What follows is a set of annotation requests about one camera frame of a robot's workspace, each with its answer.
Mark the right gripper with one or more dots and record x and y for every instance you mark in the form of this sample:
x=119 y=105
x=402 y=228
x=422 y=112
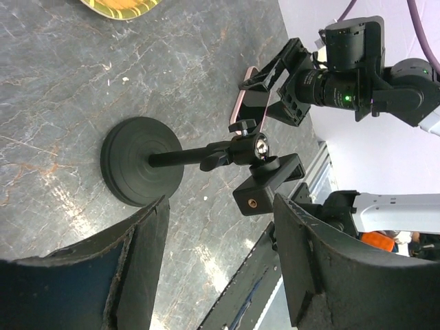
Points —
x=294 y=58

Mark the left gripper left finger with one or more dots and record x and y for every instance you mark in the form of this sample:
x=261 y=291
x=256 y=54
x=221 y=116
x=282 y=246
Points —
x=107 y=281

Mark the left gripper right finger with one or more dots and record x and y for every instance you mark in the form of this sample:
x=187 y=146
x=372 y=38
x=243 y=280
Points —
x=334 y=281

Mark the pink smartphone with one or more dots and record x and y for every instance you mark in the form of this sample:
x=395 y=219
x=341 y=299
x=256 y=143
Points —
x=251 y=105

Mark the black phone stand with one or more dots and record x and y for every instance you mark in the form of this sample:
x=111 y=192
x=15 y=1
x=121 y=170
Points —
x=141 y=160

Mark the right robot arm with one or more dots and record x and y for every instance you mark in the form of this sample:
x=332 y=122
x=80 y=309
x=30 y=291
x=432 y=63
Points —
x=354 y=77

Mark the woven bamboo tray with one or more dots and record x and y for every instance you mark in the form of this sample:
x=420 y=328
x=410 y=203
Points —
x=121 y=10

